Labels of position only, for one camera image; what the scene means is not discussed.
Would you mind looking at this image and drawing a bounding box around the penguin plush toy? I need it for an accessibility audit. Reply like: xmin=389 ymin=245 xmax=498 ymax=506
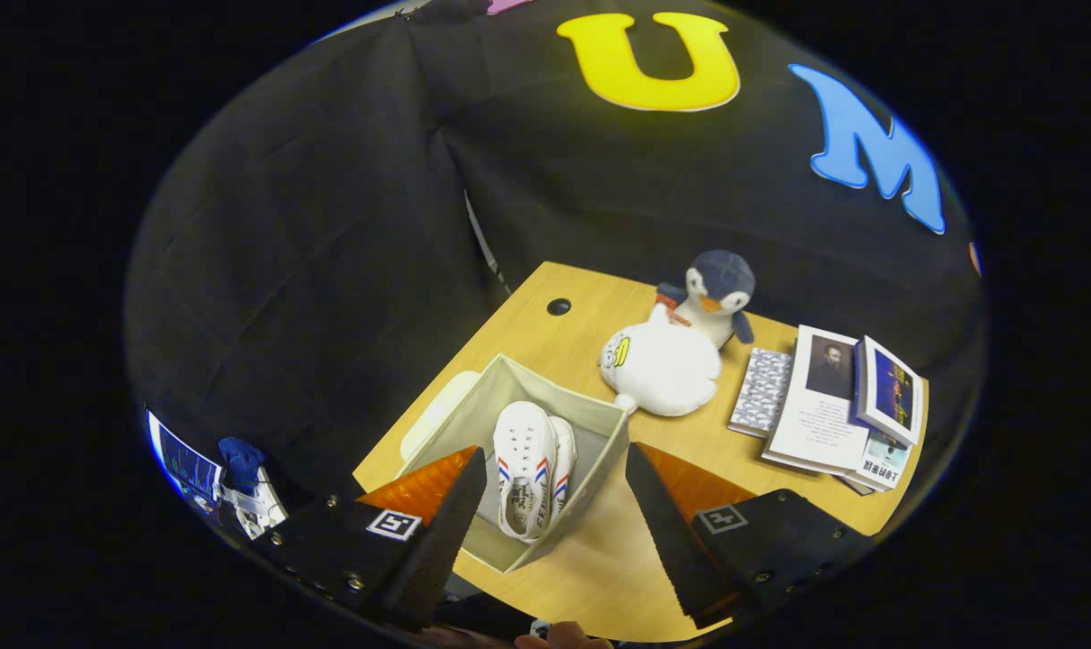
xmin=656 ymin=250 xmax=756 ymax=351

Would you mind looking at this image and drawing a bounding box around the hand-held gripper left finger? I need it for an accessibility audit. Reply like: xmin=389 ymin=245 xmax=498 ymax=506
xmin=252 ymin=445 xmax=490 ymax=634

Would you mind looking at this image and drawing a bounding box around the blue cover book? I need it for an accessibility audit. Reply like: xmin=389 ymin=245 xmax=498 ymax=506
xmin=855 ymin=335 xmax=925 ymax=449

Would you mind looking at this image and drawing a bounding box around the teal cover book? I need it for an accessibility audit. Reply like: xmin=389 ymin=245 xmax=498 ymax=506
xmin=857 ymin=431 xmax=913 ymax=492

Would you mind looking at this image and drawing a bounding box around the blue cloth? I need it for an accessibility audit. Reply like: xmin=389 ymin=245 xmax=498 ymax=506
xmin=216 ymin=437 xmax=267 ymax=497

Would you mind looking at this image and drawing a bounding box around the blue screen with white frame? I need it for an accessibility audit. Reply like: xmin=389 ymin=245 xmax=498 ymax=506
xmin=146 ymin=410 xmax=225 ymax=516

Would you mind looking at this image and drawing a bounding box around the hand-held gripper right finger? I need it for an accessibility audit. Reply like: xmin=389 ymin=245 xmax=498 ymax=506
xmin=624 ymin=442 xmax=876 ymax=632

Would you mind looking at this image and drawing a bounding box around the white plush toy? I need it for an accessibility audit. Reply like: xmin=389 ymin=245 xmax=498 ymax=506
xmin=598 ymin=302 xmax=723 ymax=418

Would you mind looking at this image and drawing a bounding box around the white book with portrait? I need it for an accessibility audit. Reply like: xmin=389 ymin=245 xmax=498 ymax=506
xmin=762 ymin=324 xmax=871 ymax=476

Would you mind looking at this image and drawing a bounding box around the beige fabric storage box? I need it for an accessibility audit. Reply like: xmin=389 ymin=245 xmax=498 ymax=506
xmin=399 ymin=353 xmax=632 ymax=575

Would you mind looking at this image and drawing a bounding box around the white canvas shoe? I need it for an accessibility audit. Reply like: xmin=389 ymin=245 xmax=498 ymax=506
xmin=493 ymin=400 xmax=562 ymax=544
xmin=545 ymin=415 xmax=580 ymax=524

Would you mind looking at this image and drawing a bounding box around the patterned grey notebook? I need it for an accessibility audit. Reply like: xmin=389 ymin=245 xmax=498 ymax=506
xmin=728 ymin=347 xmax=794 ymax=440

